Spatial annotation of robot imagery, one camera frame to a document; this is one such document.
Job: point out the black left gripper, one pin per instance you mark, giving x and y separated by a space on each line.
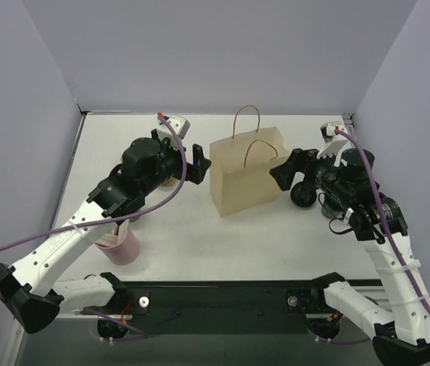
189 168

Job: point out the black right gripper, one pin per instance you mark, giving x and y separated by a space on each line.
299 168

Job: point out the brown cardboard cup carrier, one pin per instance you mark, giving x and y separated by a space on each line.
169 182

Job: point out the beige paper bag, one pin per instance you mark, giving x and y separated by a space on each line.
240 165

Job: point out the dark plastic cup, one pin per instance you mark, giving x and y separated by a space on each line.
329 209
134 219

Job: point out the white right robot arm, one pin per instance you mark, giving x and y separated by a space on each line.
401 334

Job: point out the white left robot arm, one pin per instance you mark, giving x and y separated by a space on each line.
30 289

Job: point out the white straws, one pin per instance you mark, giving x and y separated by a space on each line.
115 237

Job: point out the pink straw holder cup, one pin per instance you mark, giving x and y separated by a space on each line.
125 253

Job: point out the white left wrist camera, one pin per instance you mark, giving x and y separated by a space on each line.
169 126

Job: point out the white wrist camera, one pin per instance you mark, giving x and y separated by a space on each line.
334 143
169 126

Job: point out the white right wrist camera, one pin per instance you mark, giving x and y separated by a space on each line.
334 143

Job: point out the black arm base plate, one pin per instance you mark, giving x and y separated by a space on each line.
224 308

